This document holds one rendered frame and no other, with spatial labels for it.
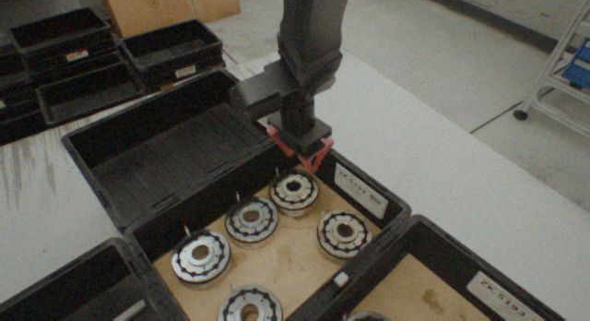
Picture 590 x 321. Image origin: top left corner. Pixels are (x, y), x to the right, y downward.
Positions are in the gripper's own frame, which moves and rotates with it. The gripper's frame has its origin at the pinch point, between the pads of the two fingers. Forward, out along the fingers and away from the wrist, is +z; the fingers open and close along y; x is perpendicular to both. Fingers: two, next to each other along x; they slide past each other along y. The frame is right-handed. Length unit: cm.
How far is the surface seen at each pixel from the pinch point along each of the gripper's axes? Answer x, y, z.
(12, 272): -55, -34, 21
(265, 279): -16.8, 8.4, 11.8
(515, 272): 28, 36, 28
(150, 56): 16, -135, 38
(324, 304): -14.6, 21.4, 2.6
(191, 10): 89, -245, 71
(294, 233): -7.0, 4.8, 11.9
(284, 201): -4.7, -0.6, 8.8
